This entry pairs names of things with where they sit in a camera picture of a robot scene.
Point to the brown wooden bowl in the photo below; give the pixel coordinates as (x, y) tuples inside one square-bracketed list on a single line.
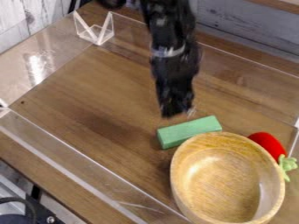
[(226, 180)]

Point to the green foam block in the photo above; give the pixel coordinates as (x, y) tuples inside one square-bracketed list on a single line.
[(171, 136)]

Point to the clear acrylic corner bracket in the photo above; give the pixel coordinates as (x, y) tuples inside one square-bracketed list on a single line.
[(96, 34)]

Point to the clear acrylic front barrier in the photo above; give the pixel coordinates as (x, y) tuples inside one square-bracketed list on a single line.
[(96, 194)]

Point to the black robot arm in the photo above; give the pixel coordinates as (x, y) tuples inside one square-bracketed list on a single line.
[(175, 53)]

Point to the red plush strawberry toy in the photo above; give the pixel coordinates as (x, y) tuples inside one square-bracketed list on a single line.
[(270, 143)]

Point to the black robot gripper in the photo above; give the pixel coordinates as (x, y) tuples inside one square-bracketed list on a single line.
[(174, 73)]

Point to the black equipment base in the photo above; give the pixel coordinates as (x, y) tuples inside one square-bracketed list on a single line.
[(29, 212)]

